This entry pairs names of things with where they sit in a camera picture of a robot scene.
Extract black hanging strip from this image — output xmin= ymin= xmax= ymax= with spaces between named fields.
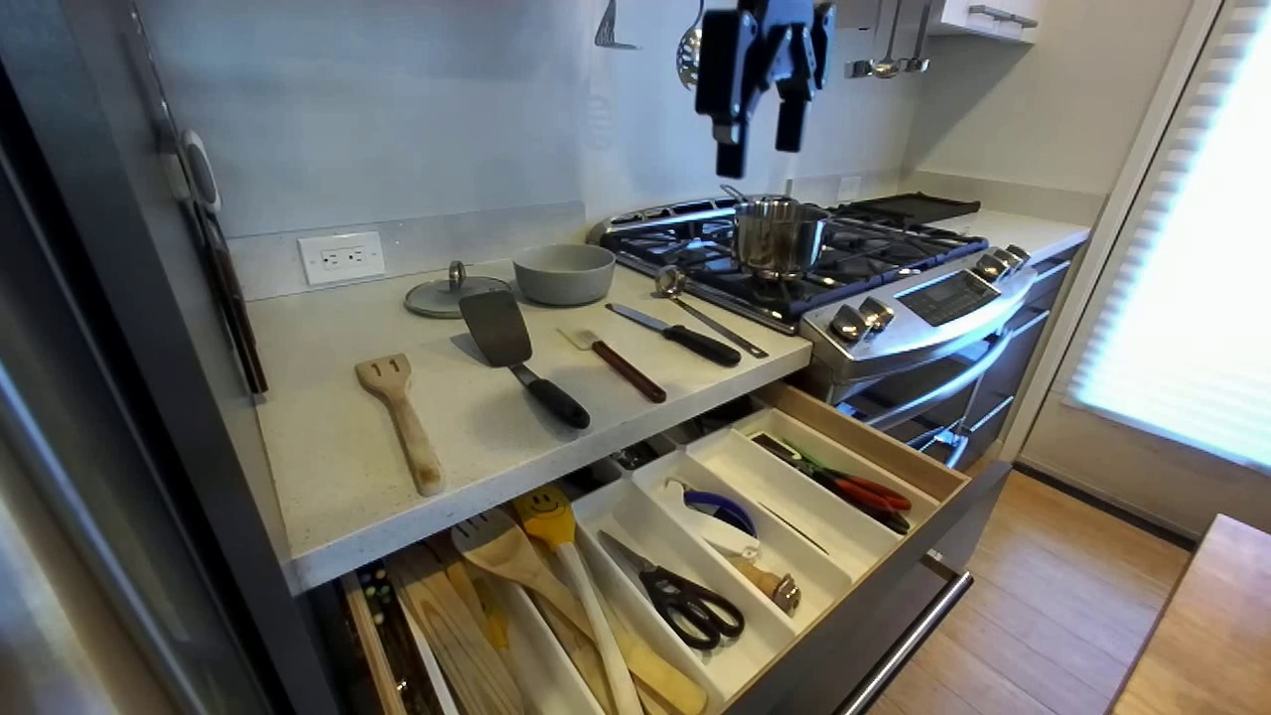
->
xmin=120 ymin=3 xmax=276 ymax=405

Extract yellow silicone spatula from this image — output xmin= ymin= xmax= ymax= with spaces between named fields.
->
xmin=513 ymin=483 xmax=648 ymax=715

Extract white cutlery organizer tray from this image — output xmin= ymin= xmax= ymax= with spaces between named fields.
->
xmin=567 ymin=405 xmax=946 ymax=705

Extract green handled utensil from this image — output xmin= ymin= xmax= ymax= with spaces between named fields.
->
xmin=753 ymin=428 xmax=849 ymax=489

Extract stainless steel pot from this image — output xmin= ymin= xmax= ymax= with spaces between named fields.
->
xmin=718 ymin=179 xmax=835 ymax=285

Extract wooden table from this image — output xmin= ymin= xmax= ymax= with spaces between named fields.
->
xmin=1103 ymin=510 xmax=1271 ymax=715

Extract stainless gas range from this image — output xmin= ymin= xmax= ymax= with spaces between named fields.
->
xmin=584 ymin=189 xmax=1081 ymax=475

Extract black spatula turner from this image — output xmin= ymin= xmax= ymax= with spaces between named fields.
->
xmin=459 ymin=285 xmax=595 ymax=434

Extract hanging metal ladles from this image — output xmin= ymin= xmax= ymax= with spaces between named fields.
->
xmin=847 ymin=0 xmax=939 ymax=83

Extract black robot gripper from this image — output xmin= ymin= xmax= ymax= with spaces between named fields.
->
xmin=693 ymin=0 xmax=840 ymax=183

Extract black kitchen scissors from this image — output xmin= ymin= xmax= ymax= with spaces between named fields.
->
xmin=595 ymin=528 xmax=753 ymax=655

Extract metal drawer handle bar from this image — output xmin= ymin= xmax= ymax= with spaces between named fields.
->
xmin=835 ymin=546 xmax=978 ymax=715

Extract long metal utensil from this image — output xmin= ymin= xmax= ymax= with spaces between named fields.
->
xmin=648 ymin=264 xmax=770 ymax=361

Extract bamboo utensil tray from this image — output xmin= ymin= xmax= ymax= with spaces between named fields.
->
xmin=394 ymin=552 xmax=607 ymax=715

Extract red handled utensil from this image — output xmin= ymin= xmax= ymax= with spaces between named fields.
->
xmin=806 ymin=469 xmax=919 ymax=520

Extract wooden slotted spatula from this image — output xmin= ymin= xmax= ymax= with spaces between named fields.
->
xmin=349 ymin=350 xmax=448 ymax=499

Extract open wooden kitchen drawer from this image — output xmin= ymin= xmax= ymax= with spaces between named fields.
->
xmin=340 ymin=378 xmax=1013 ymax=715

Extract grey ceramic bowl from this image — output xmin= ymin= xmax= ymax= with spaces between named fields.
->
xmin=509 ymin=240 xmax=619 ymax=312

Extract white upper cabinet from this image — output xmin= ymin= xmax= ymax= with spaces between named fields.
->
xmin=927 ymin=0 xmax=1050 ymax=47

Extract white window blind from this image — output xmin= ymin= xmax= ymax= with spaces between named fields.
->
xmin=1066 ymin=0 xmax=1271 ymax=475

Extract hanging metal slotted spoon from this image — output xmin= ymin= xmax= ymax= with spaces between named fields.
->
xmin=672 ymin=11 xmax=709 ymax=95

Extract stainless steel refrigerator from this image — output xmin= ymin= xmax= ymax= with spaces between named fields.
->
xmin=0 ymin=0 xmax=342 ymax=715

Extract blue handled peeler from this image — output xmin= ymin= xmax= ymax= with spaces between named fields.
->
xmin=665 ymin=475 xmax=762 ymax=538

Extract grey pot lid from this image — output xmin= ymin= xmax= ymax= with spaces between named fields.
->
xmin=402 ymin=259 xmax=516 ymax=320

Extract black cast iron griddle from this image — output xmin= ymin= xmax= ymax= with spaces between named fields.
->
xmin=829 ymin=189 xmax=984 ymax=231

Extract wooden spoon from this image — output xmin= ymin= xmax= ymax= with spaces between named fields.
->
xmin=448 ymin=509 xmax=713 ymax=715

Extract white wall hook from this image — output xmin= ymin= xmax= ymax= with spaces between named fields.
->
xmin=165 ymin=125 xmax=228 ymax=215

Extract white wall power outlet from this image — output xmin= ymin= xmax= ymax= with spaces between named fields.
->
xmin=295 ymin=224 xmax=391 ymax=288

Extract black handled kitchen knife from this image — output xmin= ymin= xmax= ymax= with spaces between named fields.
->
xmin=603 ymin=297 xmax=747 ymax=373

